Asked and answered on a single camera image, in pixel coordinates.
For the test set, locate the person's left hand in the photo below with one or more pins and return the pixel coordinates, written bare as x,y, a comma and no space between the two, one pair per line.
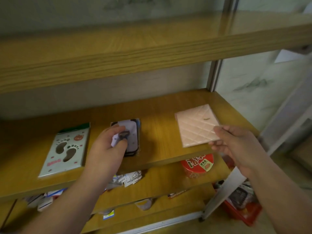
102,155

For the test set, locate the person's right hand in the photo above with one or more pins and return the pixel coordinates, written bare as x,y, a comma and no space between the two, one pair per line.
241,148

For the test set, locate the mint footprint card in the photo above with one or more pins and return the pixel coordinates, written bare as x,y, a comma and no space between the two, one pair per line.
80,148

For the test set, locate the purple cartoon girl card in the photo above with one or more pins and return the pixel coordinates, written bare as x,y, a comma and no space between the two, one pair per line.
131,129

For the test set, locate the pink quilted wallet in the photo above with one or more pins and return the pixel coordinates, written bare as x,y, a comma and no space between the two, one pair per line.
195,126

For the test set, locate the wooden shelf board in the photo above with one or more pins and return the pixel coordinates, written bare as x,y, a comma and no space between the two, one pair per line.
158,134
158,185
175,209
122,58

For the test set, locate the person's left forearm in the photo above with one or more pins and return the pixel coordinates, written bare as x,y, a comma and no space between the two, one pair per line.
68,209

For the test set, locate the person's right forearm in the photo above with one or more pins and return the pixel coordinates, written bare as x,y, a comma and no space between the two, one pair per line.
280,199

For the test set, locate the pile of white paper tags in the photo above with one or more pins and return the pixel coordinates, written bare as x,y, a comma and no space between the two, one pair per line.
129,177

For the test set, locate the dark snack packet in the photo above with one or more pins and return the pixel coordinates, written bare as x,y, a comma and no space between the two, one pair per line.
240,194

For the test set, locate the red round tub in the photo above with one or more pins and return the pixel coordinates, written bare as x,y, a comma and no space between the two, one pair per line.
195,168

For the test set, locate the blue yellow price label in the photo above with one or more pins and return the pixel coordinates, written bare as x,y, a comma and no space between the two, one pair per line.
109,215

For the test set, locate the white round cup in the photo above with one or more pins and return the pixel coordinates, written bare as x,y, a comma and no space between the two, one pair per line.
145,204

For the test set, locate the red plastic basket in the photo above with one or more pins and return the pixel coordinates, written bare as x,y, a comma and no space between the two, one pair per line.
248,214

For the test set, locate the flat striped packet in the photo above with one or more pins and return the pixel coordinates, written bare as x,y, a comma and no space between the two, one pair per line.
178,193

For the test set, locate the white paper note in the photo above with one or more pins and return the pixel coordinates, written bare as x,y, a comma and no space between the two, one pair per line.
307,7
290,56

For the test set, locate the metal shelf post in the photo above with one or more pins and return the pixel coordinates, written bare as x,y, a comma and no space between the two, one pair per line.
214,75
226,192

